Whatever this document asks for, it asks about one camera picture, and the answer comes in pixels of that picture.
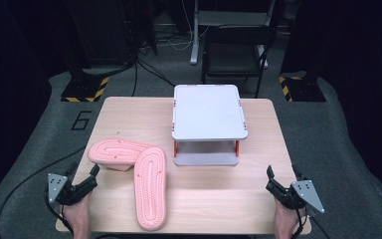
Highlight left hand-held gripper cable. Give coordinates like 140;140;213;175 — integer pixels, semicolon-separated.
44;190;76;237

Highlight black equipment cabinet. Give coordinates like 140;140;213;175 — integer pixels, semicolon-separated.
67;0;138;69

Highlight long black floor cable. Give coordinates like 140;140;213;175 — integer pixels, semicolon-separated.
0;145;88;239

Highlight white floor cables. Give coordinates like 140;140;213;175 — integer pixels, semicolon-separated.
158;0;211;52

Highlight white shoe rack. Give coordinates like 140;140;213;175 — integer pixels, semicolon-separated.
171;84;249;167

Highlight short black floor cable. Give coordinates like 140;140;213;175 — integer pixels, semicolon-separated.
307;214;331;239

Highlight person's right hand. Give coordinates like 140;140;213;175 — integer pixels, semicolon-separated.
274;200;307;232

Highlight person's left hand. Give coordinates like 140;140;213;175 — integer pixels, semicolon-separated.
63;193;94;230

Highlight black folding chair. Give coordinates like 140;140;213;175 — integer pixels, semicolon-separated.
200;25;271;100

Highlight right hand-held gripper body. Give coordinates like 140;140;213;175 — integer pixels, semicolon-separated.
280;179;325;214

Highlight white desk frame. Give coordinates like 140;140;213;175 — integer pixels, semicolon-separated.
189;0;277;70

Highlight pink slipper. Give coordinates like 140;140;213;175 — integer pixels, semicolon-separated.
133;146;168;232
88;138;154;172

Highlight hand-held gripper cable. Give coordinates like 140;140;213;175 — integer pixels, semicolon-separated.
290;207;308;239
44;190;76;237

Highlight black floor cables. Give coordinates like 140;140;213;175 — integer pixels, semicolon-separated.
131;59;177;98

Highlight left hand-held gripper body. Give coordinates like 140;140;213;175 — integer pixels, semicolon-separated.
48;173;88;205

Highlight black yellow striped stand base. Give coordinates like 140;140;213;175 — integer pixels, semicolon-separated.
278;74;327;103
60;74;109;104

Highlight right hand-held gripper cable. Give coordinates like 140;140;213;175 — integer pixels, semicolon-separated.
290;207;308;239

